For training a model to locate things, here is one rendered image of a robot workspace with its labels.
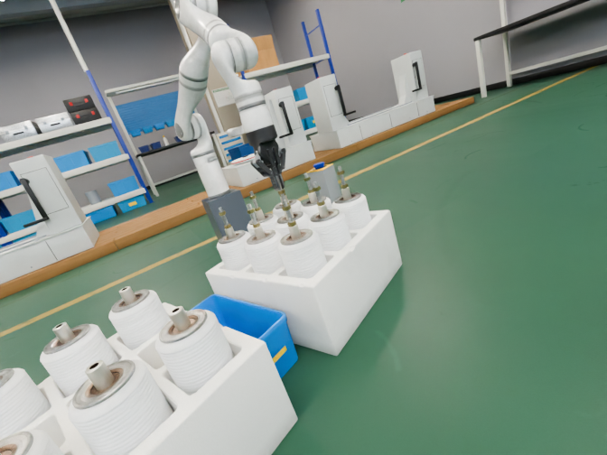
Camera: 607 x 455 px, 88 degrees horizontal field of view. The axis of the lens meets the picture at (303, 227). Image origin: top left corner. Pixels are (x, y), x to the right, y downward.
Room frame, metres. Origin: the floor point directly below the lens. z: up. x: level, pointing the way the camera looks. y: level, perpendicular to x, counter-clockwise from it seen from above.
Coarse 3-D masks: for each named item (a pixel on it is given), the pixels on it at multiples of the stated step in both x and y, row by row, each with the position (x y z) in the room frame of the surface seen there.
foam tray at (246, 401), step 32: (128, 352) 0.53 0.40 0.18; (256, 352) 0.42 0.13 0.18; (160, 384) 0.41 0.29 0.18; (224, 384) 0.37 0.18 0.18; (256, 384) 0.40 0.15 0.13; (64, 416) 0.41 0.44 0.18; (192, 416) 0.34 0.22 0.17; (224, 416) 0.36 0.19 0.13; (256, 416) 0.39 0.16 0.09; (288, 416) 0.42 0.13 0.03; (64, 448) 0.35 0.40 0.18; (160, 448) 0.30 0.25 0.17; (192, 448) 0.32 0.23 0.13; (224, 448) 0.35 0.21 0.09; (256, 448) 0.37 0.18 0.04
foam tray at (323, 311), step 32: (384, 224) 0.80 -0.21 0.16; (352, 256) 0.66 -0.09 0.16; (384, 256) 0.77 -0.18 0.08; (224, 288) 0.77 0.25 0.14; (256, 288) 0.68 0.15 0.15; (288, 288) 0.60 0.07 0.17; (320, 288) 0.56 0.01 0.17; (352, 288) 0.64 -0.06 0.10; (384, 288) 0.74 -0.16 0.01; (288, 320) 0.63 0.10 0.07; (320, 320) 0.56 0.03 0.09; (352, 320) 0.61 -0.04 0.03
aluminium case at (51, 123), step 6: (60, 114) 4.79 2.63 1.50; (66, 114) 4.82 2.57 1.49; (36, 120) 4.66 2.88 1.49; (42, 120) 4.69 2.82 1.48; (48, 120) 4.72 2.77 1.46; (54, 120) 4.75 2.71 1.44; (60, 120) 4.77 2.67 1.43; (66, 120) 4.80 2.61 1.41; (42, 126) 4.68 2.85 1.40; (48, 126) 4.70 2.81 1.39; (54, 126) 4.73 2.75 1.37; (60, 126) 4.76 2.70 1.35; (66, 126) 4.79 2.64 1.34; (42, 132) 4.66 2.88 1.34
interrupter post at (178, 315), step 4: (176, 308) 0.44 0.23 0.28; (180, 308) 0.44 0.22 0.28; (172, 312) 0.43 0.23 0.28; (176, 312) 0.43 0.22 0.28; (180, 312) 0.43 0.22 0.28; (184, 312) 0.44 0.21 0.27; (172, 316) 0.43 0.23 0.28; (176, 316) 0.43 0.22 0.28; (180, 316) 0.43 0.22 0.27; (184, 316) 0.43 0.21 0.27; (176, 320) 0.43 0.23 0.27; (180, 320) 0.43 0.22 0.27; (184, 320) 0.43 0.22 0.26; (188, 320) 0.43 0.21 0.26; (176, 324) 0.43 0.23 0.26; (180, 324) 0.43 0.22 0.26; (184, 324) 0.43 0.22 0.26; (188, 324) 0.43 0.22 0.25; (176, 328) 0.43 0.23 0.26; (180, 328) 0.43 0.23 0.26; (184, 328) 0.43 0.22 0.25
